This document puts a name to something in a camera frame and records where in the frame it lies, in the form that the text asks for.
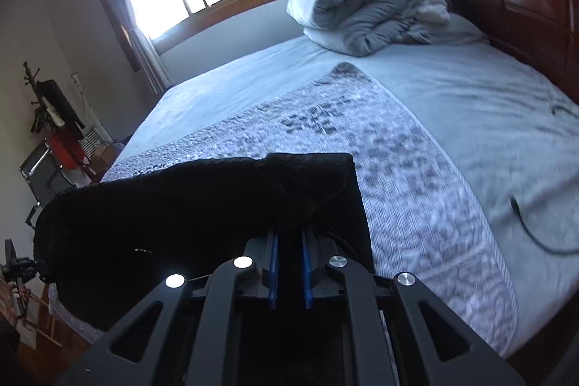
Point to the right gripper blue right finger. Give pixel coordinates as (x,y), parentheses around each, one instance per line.
(317,285)

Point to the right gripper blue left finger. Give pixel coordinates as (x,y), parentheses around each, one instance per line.
(262,282)

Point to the black padded pants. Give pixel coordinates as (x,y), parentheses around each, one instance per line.
(106,246)

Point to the black folding chair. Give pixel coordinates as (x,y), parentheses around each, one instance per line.
(45,177)

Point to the grey quilted bedspread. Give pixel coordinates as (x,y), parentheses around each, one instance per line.
(422,215)

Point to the red bag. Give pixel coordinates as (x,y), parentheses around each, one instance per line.
(67,149)

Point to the cardboard box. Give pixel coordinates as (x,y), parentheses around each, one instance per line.
(103,157)

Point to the wooden coat rack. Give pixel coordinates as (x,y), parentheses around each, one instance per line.
(41,117)

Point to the black garment on rack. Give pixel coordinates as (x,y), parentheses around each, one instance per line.
(60,109)

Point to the light blue bed sheet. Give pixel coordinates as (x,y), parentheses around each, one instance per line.
(510,132)

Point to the folded grey comforter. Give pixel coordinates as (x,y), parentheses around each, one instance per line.
(360,28)

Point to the grey curtain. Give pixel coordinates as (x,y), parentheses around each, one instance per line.
(146,57)

